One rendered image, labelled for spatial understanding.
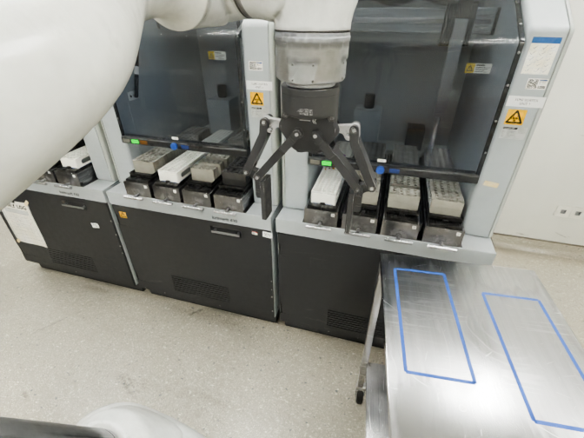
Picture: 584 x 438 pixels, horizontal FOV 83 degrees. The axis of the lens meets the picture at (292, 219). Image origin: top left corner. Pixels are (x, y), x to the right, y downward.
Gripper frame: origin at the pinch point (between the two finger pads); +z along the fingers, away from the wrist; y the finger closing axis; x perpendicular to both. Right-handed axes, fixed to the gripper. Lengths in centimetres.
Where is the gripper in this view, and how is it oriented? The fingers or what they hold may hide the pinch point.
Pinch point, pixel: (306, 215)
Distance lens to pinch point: 53.5
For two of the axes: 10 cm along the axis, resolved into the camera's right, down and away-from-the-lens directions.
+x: 2.8, -5.2, 8.1
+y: 9.6, 1.5, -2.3
